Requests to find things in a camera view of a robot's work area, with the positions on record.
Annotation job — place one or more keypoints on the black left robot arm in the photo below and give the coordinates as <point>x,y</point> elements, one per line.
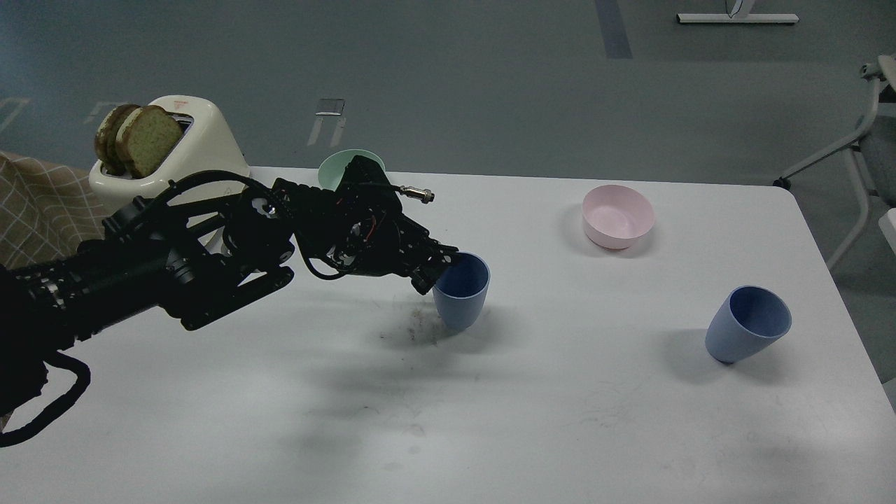
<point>205,247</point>

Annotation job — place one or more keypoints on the blue cup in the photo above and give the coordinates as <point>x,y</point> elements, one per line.
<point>460,292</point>
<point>749,320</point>

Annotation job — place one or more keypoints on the bread slice back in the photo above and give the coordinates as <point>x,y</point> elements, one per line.
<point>105,138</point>

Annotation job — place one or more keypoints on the white desk leg base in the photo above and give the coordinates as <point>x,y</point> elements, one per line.
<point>739,13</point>

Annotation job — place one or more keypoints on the green bowl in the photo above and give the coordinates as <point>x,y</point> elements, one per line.
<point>332,169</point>

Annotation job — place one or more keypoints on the pink bowl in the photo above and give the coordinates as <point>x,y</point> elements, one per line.
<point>616,216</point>

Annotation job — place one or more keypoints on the bread slice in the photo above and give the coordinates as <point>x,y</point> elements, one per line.
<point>105,138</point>
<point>145,139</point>

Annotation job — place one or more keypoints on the bread slice front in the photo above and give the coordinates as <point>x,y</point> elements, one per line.
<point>145,139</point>

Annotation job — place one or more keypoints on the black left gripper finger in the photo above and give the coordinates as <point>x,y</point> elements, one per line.
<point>437,253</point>
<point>426,275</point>

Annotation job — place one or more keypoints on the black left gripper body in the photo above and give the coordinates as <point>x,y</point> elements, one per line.
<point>360,228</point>

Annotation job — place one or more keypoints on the cream toaster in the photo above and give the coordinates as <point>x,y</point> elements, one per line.
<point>206,144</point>

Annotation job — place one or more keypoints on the grey floor socket plate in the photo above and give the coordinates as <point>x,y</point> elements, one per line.
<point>330,107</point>

